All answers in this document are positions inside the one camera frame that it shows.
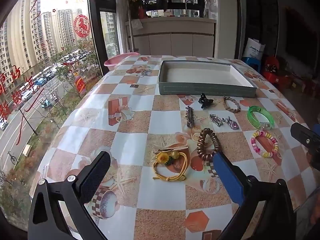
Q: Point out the gold slim hair clip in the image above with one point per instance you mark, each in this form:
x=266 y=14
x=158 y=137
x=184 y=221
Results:
x=172 y=148

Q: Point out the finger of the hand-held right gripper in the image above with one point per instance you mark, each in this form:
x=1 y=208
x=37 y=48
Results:
x=301 y=135

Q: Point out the white cloth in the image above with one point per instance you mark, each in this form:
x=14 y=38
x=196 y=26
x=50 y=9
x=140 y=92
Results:
x=136 y=23

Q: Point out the grey shallow tray box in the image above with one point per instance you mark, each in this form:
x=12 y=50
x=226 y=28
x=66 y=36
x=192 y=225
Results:
x=205 y=88

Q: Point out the white paper bag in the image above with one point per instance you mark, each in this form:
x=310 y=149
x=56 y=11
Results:
x=253 y=48

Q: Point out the red bottle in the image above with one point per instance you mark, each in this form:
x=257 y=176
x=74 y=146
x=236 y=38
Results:
x=141 y=13

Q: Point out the pink plastic basin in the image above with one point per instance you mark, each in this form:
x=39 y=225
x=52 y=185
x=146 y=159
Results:
x=115 y=61

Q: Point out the silver rhinestone hair clip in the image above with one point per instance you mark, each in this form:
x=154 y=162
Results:
x=217 y=120

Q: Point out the pink heart rhinestone pendant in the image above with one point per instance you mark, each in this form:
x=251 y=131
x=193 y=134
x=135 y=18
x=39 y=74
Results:
x=233 y=124

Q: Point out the yellow flower potted plant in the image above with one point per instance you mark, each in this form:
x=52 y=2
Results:
x=134 y=2

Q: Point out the black hair claw clip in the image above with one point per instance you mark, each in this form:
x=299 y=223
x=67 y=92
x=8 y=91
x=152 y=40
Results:
x=205 y=101

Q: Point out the red round window decal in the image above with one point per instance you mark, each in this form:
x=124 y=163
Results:
x=82 y=26

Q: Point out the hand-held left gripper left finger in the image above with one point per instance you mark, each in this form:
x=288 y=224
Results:
x=96 y=175

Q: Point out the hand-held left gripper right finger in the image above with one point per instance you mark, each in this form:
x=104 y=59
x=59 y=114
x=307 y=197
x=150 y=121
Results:
x=230 y=177

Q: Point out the silver metal hair clip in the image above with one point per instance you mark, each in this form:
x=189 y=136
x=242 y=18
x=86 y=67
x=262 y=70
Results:
x=190 y=118

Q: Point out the white cabinet counter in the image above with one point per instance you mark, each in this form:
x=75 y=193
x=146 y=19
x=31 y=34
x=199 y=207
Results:
x=175 y=40

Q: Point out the green potted plant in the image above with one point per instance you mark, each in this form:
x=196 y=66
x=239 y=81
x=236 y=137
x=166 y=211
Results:
x=148 y=2

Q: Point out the blue plastic stool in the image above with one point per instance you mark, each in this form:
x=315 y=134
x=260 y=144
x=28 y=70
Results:
x=251 y=63

